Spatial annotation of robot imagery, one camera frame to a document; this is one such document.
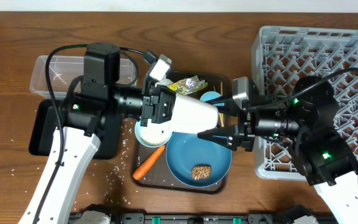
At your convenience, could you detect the grey dishwasher rack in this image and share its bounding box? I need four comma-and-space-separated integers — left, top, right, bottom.
250, 25, 358, 182

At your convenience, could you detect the pink plastic cup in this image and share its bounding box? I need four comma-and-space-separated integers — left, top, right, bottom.
169, 93, 219, 134

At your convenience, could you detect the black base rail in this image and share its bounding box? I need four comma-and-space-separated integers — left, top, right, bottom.
68, 203, 335, 224

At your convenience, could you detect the brown noodle clump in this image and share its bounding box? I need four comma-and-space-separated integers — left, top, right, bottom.
191, 165, 212, 180

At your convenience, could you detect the foil snack wrapper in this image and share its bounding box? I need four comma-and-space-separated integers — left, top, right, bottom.
167, 75, 208, 95

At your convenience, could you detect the light blue plastic cup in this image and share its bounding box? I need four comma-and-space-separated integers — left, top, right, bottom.
200, 91, 221, 101

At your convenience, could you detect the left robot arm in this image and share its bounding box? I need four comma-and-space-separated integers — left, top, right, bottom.
21, 42, 239, 223

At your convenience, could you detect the orange carrot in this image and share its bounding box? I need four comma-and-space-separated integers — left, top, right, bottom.
132, 145, 166, 180

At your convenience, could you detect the clear plastic bin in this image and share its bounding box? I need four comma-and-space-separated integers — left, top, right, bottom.
29, 55, 135, 100

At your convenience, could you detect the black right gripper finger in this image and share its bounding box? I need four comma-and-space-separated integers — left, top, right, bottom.
210, 93, 239, 116
197, 125, 239, 145

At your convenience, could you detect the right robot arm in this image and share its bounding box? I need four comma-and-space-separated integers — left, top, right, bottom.
198, 77, 358, 223

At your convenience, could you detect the light blue rice bowl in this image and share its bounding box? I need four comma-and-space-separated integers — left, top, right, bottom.
135, 121, 172, 147

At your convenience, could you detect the brown plastic tray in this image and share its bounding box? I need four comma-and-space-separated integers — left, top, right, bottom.
131, 71, 232, 195

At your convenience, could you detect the blue plate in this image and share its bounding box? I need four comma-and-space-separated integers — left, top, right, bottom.
165, 133, 232, 188

